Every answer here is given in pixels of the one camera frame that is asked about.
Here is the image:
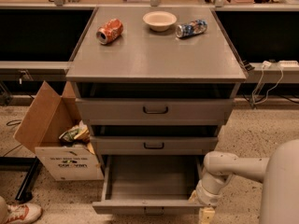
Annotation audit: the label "grey drawer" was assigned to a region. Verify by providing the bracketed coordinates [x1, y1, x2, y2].
[91, 136, 218, 155]
[93, 155, 203, 216]
[76, 98, 233, 125]

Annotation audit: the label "grey bottom drawer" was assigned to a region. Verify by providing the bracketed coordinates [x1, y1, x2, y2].
[93, 155, 203, 216]

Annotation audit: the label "open cardboard box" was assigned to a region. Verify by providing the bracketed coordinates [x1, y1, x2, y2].
[14, 81, 104, 181]

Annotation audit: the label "grey middle drawer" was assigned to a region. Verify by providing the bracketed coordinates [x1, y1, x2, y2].
[91, 136, 218, 155]

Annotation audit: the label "white power strip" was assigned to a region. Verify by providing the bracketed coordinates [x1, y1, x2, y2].
[278, 61, 299, 68]

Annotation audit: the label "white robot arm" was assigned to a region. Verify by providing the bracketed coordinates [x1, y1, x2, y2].
[190, 139, 299, 224]

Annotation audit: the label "white cables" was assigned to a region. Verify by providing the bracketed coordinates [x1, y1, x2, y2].
[250, 60, 285, 106]

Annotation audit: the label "grey top drawer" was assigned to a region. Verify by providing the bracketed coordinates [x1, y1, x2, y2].
[76, 98, 233, 125]

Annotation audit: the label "grey drawer cabinet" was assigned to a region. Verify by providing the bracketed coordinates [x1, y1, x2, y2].
[65, 6, 248, 170]

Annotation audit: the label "white red sneaker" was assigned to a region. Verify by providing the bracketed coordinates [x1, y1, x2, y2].
[1, 203, 43, 224]

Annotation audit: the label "crumpled trash in box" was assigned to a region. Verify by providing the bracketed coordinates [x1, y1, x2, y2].
[59, 121, 90, 144]

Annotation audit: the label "white paper bowl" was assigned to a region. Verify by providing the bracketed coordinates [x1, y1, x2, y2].
[143, 11, 177, 32]

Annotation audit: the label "black metal stand leg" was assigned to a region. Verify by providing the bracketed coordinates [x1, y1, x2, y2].
[0, 157, 41, 203]

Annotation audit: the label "blue white soda can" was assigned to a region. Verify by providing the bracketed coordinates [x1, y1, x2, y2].
[176, 20, 207, 38]

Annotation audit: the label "crushed orange soda can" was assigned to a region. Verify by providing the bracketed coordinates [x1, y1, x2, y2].
[96, 19, 123, 45]

